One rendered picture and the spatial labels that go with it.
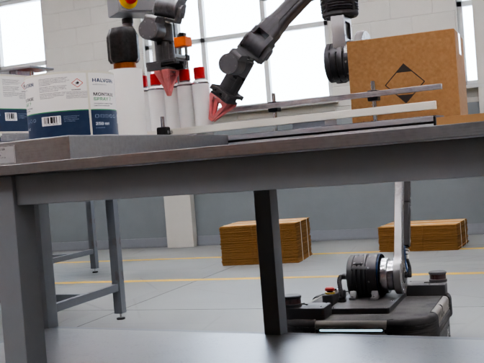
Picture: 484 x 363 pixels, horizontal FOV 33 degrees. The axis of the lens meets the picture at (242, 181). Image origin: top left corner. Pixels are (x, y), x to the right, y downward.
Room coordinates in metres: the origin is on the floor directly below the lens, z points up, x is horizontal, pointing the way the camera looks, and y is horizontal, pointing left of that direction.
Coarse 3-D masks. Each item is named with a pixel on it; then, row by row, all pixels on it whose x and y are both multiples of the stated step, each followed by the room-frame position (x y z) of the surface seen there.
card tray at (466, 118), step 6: (474, 114) 1.89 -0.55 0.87; (480, 114) 1.89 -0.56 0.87; (438, 120) 1.93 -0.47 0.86; (444, 120) 1.92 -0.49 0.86; (450, 120) 1.92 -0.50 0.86; (456, 120) 1.91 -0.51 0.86; (462, 120) 1.90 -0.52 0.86; (468, 120) 1.90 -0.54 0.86; (474, 120) 1.89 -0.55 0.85; (480, 120) 1.89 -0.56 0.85
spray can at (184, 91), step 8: (184, 72) 2.37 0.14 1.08; (184, 80) 2.37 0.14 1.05; (184, 88) 2.36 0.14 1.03; (184, 96) 2.36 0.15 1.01; (184, 104) 2.36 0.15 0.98; (192, 104) 2.37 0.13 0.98; (184, 112) 2.36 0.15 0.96; (192, 112) 2.37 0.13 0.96; (184, 120) 2.37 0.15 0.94; (192, 120) 2.37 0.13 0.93
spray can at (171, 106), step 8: (176, 80) 2.42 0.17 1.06; (176, 88) 2.40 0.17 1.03; (168, 96) 2.40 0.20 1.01; (176, 96) 2.40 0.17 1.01; (168, 104) 2.40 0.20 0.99; (176, 104) 2.40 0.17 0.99; (168, 112) 2.40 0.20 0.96; (176, 112) 2.40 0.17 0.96; (168, 120) 2.40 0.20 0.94; (176, 120) 2.40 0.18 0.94
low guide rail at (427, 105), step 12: (372, 108) 2.09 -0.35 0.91; (384, 108) 2.08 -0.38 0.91; (396, 108) 2.07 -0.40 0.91; (408, 108) 2.05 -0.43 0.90; (420, 108) 2.04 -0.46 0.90; (432, 108) 2.02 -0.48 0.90; (252, 120) 2.25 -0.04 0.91; (264, 120) 2.23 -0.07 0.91; (276, 120) 2.22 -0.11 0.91; (288, 120) 2.20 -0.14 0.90; (300, 120) 2.19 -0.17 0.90; (312, 120) 2.17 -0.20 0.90; (156, 132) 2.40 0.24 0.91; (180, 132) 2.36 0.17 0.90; (192, 132) 2.34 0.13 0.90; (204, 132) 2.32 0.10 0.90
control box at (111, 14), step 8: (112, 0) 2.51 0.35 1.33; (120, 0) 2.48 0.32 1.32; (136, 0) 2.51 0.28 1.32; (144, 0) 2.52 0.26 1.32; (152, 0) 2.53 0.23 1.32; (112, 8) 2.52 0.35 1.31; (120, 8) 2.48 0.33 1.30; (128, 8) 2.49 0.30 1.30; (136, 8) 2.51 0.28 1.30; (144, 8) 2.52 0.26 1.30; (152, 8) 2.53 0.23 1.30; (112, 16) 2.54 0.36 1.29; (120, 16) 2.55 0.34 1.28; (128, 16) 2.56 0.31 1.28; (136, 16) 2.57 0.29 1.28; (144, 16) 2.58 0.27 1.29
